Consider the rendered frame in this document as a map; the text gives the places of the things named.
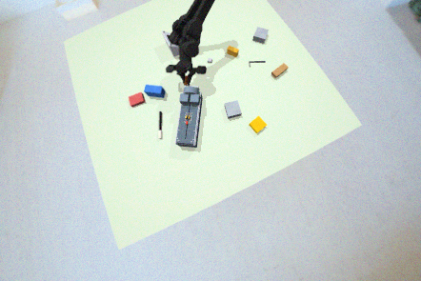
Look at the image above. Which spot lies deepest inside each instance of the small yellow block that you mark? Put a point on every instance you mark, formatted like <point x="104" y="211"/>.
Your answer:
<point x="233" y="51"/>

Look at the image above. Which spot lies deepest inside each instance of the red rectangular block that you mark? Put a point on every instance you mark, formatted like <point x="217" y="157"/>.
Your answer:
<point x="137" y="99"/>

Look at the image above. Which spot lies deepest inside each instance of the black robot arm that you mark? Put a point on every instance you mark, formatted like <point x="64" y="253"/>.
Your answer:
<point x="186" y="32"/>

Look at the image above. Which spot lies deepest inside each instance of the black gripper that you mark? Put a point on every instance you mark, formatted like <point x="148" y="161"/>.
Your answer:
<point x="198" y="69"/>

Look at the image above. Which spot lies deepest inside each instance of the blue block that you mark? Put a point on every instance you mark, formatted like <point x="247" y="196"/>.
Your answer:
<point x="154" y="90"/>

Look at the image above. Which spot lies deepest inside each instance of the yellow square block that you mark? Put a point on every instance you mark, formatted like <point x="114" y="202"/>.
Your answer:
<point x="257" y="124"/>

